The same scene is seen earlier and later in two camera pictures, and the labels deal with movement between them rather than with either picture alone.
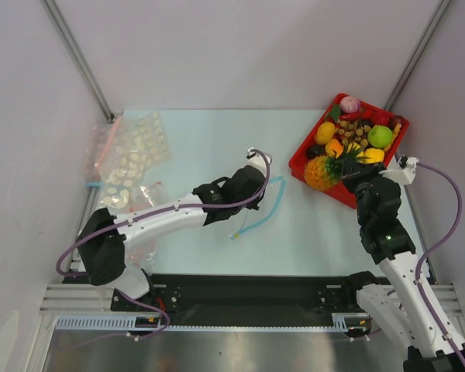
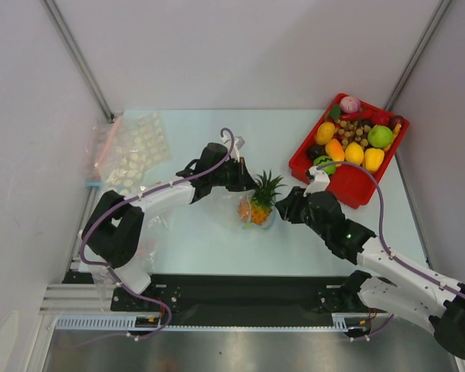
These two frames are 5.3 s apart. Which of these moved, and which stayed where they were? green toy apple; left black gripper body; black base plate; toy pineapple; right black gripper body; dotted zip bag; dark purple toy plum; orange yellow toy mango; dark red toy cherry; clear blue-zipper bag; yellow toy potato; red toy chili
Moved: toy pineapple; left black gripper body; right black gripper body; clear blue-zipper bag
Stayed: green toy apple; orange yellow toy mango; dark red toy cherry; red toy chili; dotted zip bag; black base plate; yellow toy potato; dark purple toy plum
